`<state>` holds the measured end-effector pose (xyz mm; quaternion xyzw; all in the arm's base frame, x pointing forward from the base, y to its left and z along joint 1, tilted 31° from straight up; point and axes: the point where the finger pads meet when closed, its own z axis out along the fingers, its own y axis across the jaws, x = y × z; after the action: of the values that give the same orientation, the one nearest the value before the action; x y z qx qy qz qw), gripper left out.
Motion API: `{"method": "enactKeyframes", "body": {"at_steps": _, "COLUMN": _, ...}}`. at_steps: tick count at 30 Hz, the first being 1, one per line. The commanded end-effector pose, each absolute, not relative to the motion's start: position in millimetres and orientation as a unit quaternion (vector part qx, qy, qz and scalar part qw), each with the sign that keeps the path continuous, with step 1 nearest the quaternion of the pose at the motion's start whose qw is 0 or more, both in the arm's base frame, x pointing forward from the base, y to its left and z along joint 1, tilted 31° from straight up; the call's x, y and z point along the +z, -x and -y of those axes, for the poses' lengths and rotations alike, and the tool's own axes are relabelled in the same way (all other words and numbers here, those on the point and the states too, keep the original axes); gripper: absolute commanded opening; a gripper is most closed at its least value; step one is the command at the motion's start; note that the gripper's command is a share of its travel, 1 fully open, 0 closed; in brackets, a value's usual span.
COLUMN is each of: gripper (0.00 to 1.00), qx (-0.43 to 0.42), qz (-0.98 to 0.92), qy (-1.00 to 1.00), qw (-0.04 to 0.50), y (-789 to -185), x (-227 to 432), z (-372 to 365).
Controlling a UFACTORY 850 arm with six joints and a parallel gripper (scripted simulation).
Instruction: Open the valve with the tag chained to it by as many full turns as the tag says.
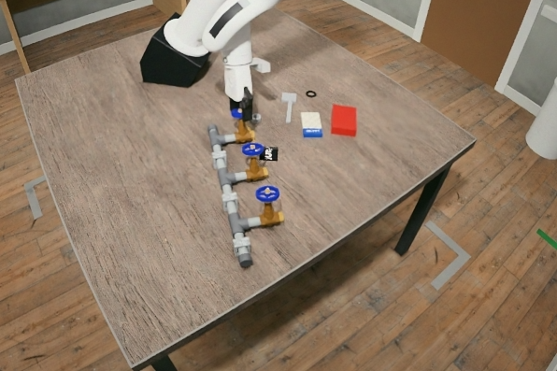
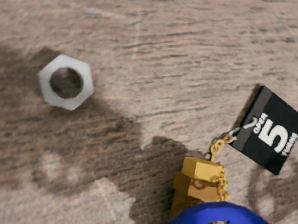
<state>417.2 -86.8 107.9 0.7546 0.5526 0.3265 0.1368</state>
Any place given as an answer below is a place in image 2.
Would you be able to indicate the grey and white pipe manifold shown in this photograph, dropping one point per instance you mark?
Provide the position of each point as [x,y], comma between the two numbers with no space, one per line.
[197,183]

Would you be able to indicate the grey hex nut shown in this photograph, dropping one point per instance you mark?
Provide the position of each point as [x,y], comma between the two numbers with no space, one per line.
[79,69]

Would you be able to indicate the black tag with gold chain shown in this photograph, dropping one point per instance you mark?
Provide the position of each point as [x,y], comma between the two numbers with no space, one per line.
[267,139]

